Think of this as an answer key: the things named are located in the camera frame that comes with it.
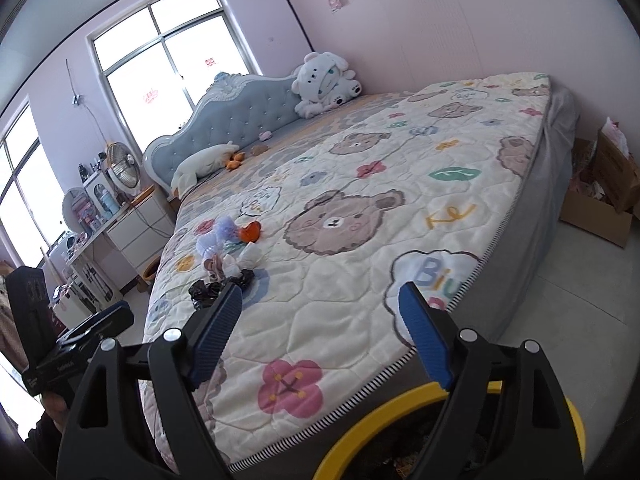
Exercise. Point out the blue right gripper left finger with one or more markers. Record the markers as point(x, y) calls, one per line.
point(209, 331)

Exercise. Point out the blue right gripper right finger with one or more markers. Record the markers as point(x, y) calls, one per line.
point(429, 330)

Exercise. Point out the white tissue bag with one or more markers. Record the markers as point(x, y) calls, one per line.
point(249, 257)

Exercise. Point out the yellow rim trash bucket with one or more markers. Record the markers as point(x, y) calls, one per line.
point(518, 428)

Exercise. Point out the left hand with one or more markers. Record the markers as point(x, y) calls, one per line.
point(56, 408)

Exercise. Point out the pink patterned wrapper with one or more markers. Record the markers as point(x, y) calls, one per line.
point(216, 268)

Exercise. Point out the dark waste bin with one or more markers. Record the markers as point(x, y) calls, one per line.
point(148, 275)

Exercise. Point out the purple foam fruit net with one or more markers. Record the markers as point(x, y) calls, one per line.
point(226, 230)

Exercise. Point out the white vanity desk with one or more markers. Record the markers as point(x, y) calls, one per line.
point(80, 276)

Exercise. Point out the white drawer nightstand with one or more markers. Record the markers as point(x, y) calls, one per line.
point(142, 232)

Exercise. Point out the white goose plush pillow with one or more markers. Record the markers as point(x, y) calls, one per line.
point(199, 165)

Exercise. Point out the bed with bear quilt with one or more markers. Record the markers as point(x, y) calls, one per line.
point(456, 188)

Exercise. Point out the side window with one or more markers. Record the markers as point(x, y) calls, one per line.
point(31, 197)

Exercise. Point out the orange plush toy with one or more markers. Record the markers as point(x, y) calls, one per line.
point(235, 161)

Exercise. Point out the round vanity mirror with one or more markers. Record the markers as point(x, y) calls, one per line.
point(71, 206)

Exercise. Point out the white cosmetics cabinet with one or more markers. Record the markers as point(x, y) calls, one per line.
point(100, 191)

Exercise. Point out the brown small plush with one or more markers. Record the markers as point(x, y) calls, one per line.
point(257, 150)

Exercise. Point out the round electric heater fan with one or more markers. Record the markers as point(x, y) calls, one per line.
point(123, 168)

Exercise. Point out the pink small plush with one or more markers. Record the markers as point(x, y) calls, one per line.
point(265, 135)

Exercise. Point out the blue tufted headboard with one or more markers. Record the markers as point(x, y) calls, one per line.
point(236, 109)

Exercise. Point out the cardboard box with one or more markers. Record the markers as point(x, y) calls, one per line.
point(603, 196)

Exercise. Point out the white plush dog toy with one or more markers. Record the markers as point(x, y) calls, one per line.
point(323, 82)

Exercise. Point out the large window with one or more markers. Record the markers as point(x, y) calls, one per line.
point(158, 62)

